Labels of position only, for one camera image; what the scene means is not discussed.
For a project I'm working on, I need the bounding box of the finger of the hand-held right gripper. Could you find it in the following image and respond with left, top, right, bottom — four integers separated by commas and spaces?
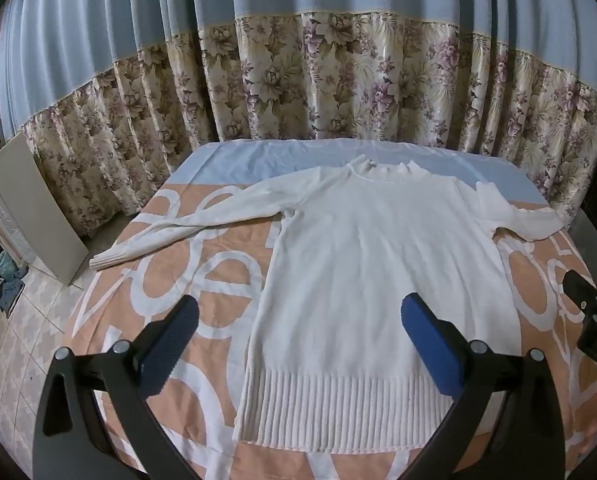
562, 270, 597, 314

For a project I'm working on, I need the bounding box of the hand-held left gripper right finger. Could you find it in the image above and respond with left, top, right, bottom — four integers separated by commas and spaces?
401, 292, 576, 480

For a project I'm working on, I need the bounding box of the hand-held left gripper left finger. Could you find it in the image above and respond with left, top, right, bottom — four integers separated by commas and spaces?
33, 294, 202, 480

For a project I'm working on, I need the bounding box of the white knit sweater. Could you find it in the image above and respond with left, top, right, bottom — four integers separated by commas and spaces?
89, 156, 565, 453

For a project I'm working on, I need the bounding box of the orange and white printed blanket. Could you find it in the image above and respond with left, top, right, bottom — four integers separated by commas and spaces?
61, 137, 597, 480

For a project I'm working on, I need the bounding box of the white board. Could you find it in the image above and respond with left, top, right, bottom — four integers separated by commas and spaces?
0, 136, 90, 287

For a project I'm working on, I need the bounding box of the blue floral curtain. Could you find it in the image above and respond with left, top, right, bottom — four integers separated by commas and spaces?
0, 0, 597, 237

